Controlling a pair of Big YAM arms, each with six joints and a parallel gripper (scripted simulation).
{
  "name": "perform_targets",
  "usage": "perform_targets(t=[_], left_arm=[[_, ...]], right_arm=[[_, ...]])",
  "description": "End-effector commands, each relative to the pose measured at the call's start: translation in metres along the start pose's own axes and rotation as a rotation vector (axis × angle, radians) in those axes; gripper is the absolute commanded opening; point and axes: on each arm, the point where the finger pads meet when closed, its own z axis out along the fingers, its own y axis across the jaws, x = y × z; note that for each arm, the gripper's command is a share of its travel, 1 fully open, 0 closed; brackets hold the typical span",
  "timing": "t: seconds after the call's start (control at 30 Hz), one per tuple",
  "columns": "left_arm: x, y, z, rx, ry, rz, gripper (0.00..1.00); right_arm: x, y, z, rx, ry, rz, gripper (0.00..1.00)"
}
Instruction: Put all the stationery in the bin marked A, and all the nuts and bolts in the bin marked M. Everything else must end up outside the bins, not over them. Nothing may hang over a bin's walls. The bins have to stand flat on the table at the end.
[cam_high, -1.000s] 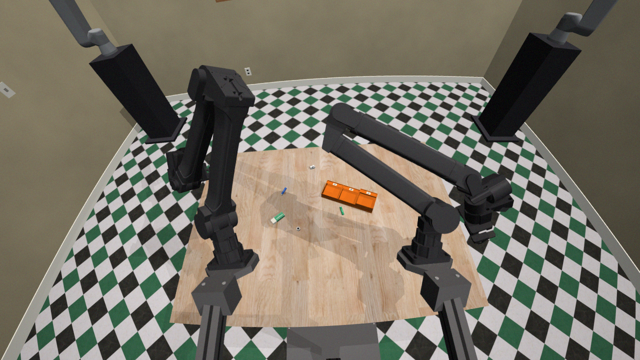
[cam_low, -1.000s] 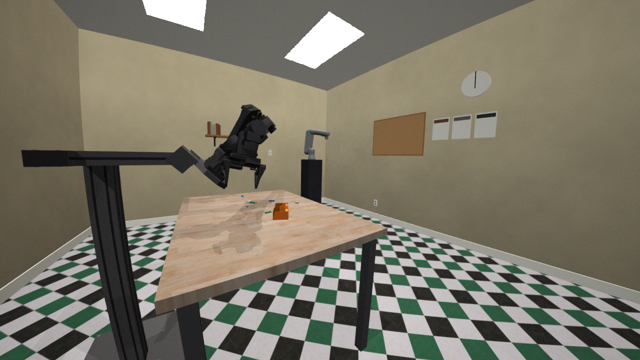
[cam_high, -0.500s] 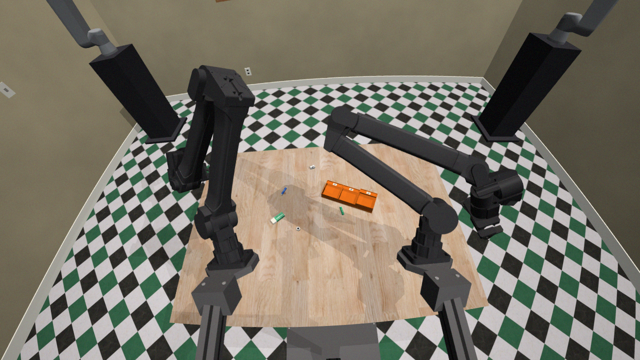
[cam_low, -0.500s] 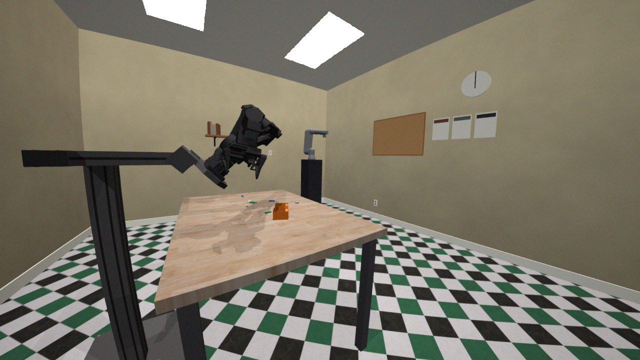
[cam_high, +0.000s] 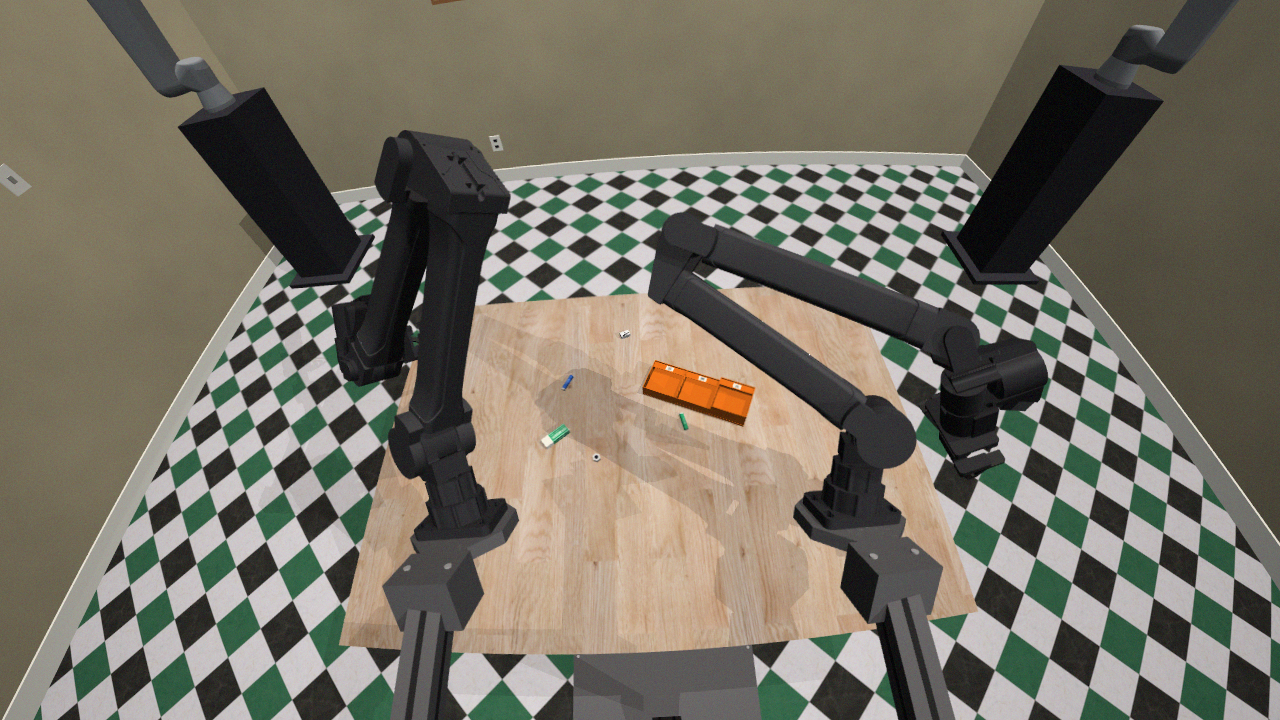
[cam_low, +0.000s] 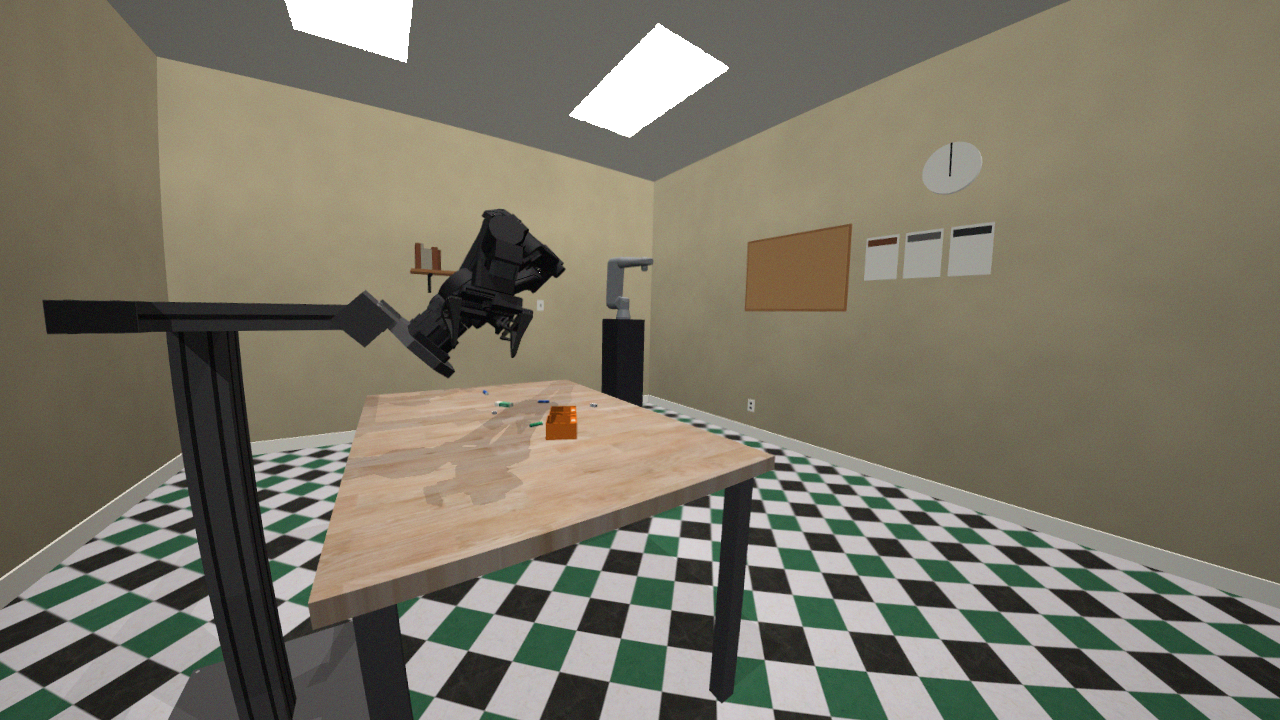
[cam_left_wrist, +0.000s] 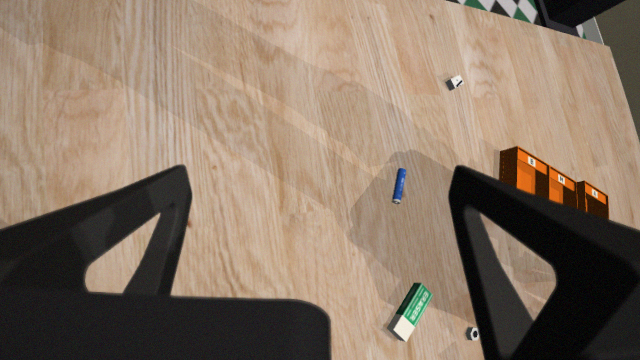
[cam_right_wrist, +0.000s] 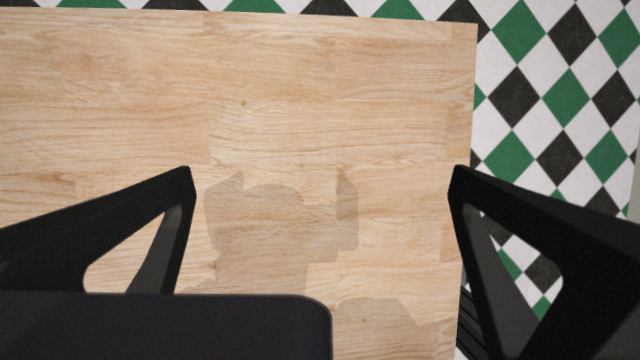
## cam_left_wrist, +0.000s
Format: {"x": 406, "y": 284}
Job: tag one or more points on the green and white eraser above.
{"x": 410, "y": 312}

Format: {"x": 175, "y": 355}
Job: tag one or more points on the blue battery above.
{"x": 399, "y": 184}

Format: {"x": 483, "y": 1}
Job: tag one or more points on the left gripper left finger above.
{"x": 54, "y": 250}

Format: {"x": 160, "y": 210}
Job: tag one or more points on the white pencil sharpener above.
{"x": 454, "y": 82}

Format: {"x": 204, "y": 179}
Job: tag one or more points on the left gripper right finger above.
{"x": 595, "y": 306}

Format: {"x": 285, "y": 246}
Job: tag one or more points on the orange open bin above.
{"x": 514, "y": 169}

